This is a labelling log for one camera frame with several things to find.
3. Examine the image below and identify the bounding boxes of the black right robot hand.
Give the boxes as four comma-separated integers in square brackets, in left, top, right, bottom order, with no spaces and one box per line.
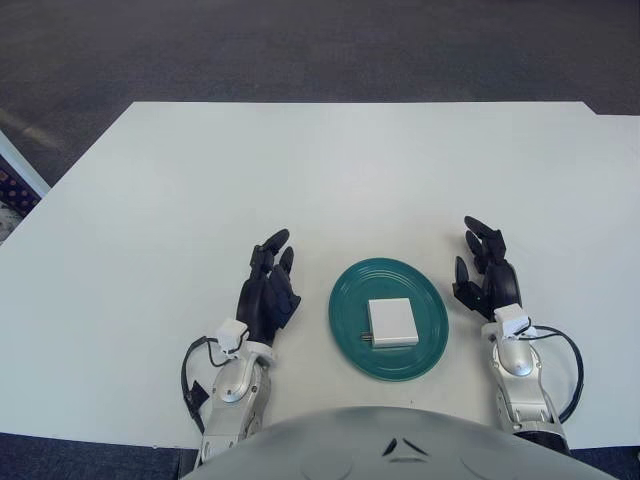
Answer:
[452,215,522,321]

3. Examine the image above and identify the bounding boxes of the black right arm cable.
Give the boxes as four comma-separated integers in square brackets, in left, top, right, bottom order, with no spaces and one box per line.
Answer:
[524,325,585,424]

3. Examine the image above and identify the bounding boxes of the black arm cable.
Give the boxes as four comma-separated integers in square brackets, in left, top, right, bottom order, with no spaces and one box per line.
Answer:
[524,325,585,424]
[180,335,226,434]

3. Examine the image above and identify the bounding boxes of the white charger block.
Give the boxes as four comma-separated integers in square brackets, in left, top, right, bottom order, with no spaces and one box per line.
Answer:
[362,298,420,349]

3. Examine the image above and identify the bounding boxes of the grey robot torso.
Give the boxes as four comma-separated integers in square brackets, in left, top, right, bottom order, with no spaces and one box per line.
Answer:
[179,405,574,480]

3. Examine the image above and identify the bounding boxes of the teal round plate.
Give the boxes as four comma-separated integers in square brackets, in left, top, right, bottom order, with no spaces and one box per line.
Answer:
[328,257,450,384]

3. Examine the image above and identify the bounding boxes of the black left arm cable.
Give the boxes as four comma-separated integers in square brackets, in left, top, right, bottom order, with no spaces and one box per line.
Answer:
[180,335,226,434]

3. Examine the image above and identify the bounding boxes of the white shelf frame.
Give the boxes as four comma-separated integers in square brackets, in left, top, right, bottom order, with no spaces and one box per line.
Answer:
[0,130,51,196]

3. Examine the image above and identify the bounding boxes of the patterned items in shelf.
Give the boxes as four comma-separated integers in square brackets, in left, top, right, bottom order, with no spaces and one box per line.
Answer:
[0,157,41,241]

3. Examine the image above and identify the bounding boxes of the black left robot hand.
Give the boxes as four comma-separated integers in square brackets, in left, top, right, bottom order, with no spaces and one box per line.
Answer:
[236,228,303,347]

